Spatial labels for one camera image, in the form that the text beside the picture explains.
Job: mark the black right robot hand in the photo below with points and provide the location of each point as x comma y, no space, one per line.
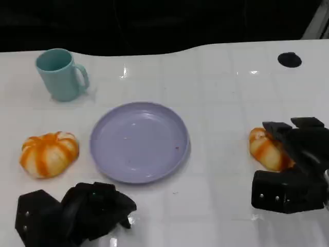
306,144

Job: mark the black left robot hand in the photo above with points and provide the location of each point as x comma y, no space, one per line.
97,205

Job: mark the orange and white bread roll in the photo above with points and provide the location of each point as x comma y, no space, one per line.
48,154
264,151

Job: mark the lilac plate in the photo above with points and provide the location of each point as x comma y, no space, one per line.
138,144

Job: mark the black round table grommet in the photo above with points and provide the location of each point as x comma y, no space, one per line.
289,59

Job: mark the white furniture leg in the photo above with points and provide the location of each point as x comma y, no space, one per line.
318,23

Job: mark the pale green mug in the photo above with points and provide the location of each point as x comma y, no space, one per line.
61,82

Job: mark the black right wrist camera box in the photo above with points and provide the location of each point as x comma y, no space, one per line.
282,190

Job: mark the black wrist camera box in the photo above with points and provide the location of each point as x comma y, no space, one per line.
282,190
38,218

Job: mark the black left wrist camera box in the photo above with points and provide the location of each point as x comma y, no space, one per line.
38,218

